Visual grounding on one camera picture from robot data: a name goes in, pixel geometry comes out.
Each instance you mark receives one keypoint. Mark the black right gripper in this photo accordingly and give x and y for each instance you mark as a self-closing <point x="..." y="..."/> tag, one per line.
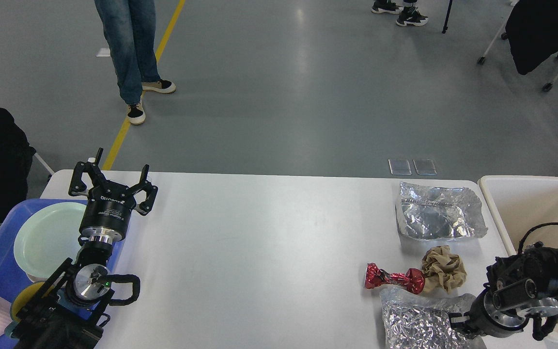
<point x="484" y="319"/>

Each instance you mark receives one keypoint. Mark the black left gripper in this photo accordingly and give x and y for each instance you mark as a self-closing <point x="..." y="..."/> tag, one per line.
<point x="107" y="213"/>

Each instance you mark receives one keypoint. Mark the silver foil bag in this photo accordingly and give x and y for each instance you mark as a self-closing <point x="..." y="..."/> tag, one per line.
<point x="417" y="322"/>
<point x="437" y="213"/>

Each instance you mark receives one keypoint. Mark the light green plate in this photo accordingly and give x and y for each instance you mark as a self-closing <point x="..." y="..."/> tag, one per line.
<point x="48" y="236"/>

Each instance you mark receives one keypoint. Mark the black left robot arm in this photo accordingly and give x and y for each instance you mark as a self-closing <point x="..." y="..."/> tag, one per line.
<point x="68" y="310"/>

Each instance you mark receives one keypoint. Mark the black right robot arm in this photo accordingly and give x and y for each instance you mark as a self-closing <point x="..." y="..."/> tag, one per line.
<point x="521" y="288"/>

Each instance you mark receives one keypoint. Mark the crumpled brown paper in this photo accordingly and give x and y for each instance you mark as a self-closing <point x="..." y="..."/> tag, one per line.
<point x="442" y="269"/>

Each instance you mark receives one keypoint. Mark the red foil wrapper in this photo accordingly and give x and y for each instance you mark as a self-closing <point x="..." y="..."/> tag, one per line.
<point x="413" y="280"/>

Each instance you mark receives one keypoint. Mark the pink plate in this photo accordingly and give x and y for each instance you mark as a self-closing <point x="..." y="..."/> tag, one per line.
<point x="35" y="279"/>

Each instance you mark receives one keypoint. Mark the blue plastic tray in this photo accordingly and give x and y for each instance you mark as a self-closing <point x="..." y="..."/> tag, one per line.
<point x="12" y="279"/>

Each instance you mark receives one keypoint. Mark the beige plastic bin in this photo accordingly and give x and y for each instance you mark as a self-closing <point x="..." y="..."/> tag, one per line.
<point x="518" y="203"/>

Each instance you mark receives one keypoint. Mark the person in black and jeans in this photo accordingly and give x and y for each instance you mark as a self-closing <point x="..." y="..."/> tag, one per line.
<point x="129" y="29"/>

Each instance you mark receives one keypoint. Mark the black jacket on chair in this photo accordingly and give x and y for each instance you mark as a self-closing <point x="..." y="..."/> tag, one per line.
<point x="532" y="33"/>

